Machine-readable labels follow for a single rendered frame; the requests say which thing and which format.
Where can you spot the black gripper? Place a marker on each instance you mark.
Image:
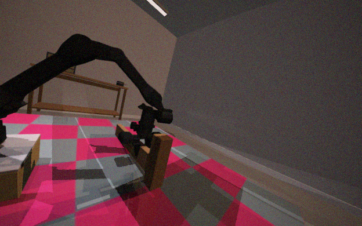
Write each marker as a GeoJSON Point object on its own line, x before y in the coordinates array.
{"type": "Point", "coordinates": [144, 132]}

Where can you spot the brown wooden post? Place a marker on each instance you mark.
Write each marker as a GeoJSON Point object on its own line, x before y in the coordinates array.
{"type": "Point", "coordinates": [157, 161]}

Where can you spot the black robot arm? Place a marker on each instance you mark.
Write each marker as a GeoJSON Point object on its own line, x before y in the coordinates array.
{"type": "Point", "coordinates": [76, 50]}

